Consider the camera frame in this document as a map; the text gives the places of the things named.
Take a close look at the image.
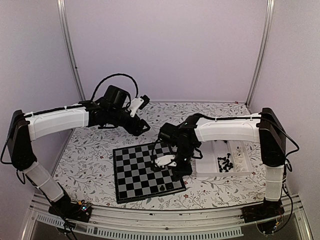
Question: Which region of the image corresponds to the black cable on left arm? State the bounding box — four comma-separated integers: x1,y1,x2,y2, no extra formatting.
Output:
91,73,140,101

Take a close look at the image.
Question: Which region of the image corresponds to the left aluminium frame post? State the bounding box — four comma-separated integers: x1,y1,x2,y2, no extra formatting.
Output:
56,0,86,101

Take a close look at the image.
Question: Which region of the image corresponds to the aluminium frame post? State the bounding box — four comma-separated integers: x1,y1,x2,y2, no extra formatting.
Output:
56,0,86,101
245,0,276,108

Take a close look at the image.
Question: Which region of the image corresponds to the aluminium front rail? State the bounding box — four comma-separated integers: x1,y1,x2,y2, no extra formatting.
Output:
21,194,313,240

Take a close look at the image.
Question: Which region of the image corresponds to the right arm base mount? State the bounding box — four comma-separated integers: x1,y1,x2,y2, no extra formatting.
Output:
240,199,285,235

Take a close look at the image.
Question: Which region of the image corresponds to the floral patterned table mat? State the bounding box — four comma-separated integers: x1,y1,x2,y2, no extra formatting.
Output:
49,101,285,210

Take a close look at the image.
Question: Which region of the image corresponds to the white plastic compartment tray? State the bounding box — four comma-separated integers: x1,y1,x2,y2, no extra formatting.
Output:
195,140,253,178

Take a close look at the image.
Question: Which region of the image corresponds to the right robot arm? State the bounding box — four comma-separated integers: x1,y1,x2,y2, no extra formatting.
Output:
154,107,290,218

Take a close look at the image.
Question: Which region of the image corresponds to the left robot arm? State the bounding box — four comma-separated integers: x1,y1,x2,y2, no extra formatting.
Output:
1,95,149,217

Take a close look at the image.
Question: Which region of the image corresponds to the black and white chessboard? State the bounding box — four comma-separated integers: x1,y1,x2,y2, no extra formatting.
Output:
112,142,186,204

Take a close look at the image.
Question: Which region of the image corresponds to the right aluminium frame post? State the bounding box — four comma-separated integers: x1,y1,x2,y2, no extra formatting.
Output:
245,0,276,108

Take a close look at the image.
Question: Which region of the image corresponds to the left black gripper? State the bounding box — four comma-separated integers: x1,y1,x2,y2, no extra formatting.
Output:
108,107,151,137

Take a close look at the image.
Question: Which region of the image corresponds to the black chess pawn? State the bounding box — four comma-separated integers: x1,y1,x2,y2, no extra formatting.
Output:
159,185,166,192

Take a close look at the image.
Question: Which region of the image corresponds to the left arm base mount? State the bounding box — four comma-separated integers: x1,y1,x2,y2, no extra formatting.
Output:
48,199,92,223

